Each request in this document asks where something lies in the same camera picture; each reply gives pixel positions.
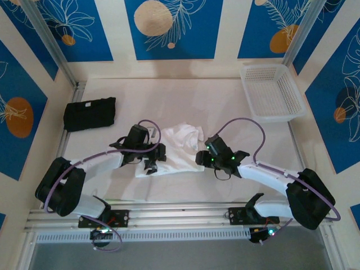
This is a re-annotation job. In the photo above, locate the white t-shirt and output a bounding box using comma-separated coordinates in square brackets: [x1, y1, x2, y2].
[134, 121, 205, 178]

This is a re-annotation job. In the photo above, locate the folded black t-shirt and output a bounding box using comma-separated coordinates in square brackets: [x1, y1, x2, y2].
[63, 97, 116, 132]

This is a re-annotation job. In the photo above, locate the white perforated plastic basket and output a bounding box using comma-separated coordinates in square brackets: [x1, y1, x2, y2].
[239, 64, 307, 124]

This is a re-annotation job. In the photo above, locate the black controller box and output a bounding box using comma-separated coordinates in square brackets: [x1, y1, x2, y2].
[89, 227, 114, 248]
[249, 226, 280, 244]

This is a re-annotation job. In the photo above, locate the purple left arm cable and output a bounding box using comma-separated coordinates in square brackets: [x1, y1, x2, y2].
[43, 119, 161, 253]

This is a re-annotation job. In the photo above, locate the aluminium rail frame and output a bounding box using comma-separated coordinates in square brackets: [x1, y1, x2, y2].
[24, 201, 334, 233]

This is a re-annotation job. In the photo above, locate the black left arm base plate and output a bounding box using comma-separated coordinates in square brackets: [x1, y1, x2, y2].
[78, 209, 130, 228]

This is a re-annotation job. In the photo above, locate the slotted white cable duct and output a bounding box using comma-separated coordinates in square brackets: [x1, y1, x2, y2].
[35, 227, 251, 244]

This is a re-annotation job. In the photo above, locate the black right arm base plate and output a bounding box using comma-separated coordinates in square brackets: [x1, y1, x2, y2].
[228, 206, 281, 226]

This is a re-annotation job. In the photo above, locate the aluminium corner post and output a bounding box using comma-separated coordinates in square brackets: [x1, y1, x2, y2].
[21, 0, 79, 88]
[282, 0, 329, 67]

